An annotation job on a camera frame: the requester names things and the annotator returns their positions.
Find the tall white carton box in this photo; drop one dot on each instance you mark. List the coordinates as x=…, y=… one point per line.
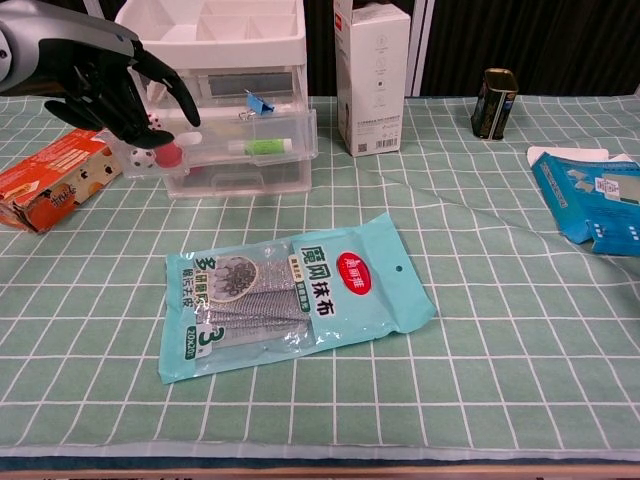
x=377, y=90

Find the white frame post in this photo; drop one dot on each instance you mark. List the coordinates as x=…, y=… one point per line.
x=427, y=45

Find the dark green tin can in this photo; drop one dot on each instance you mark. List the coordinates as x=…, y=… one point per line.
x=492, y=107

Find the blue cardboard box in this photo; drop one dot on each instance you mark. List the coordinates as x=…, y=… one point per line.
x=585, y=195

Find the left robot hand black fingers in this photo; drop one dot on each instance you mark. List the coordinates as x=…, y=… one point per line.
x=85, y=65

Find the orange snack carton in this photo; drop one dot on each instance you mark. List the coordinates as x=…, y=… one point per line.
x=45, y=175

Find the blue binder clip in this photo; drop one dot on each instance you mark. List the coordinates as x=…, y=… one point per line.
x=259, y=104

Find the green glue stick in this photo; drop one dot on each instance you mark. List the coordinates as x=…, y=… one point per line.
x=265, y=147

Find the white plastic drawer organizer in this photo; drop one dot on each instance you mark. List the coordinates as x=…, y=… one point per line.
x=220, y=50

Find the green checkered tablecloth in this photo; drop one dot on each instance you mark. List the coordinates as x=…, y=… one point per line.
x=500, y=325

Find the red and white toy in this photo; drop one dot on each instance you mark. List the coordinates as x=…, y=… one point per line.
x=168, y=156

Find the clear plastic box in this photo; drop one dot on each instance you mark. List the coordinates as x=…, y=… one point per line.
x=282, y=131

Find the teal cleaning cloth package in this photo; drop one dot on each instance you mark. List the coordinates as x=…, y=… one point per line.
x=345, y=290

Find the small soccer ball toy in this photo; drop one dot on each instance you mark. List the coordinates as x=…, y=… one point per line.
x=142, y=160

